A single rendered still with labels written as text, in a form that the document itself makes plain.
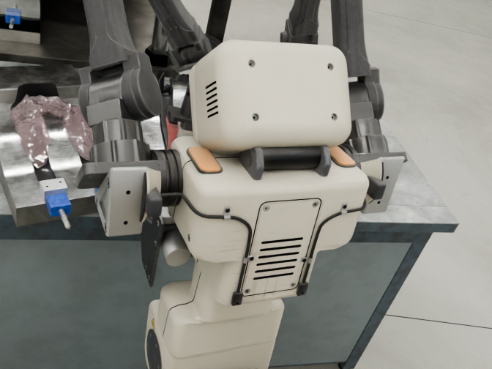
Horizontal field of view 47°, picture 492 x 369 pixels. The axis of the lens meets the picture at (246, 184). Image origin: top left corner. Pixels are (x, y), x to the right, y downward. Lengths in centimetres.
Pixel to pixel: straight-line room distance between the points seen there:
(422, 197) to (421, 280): 106
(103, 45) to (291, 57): 28
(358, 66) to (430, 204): 77
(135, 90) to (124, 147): 9
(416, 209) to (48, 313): 106
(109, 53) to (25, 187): 52
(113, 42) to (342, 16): 40
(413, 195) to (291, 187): 96
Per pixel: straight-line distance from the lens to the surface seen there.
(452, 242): 307
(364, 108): 101
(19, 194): 129
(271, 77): 77
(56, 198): 126
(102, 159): 80
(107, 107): 83
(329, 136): 81
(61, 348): 178
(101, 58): 87
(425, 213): 167
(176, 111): 128
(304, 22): 132
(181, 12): 118
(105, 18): 89
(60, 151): 138
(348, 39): 102
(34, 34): 204
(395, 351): 238
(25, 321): 168
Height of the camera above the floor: 168
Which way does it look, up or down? 36 degrees down
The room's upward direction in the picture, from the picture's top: 16 degrees clockwise
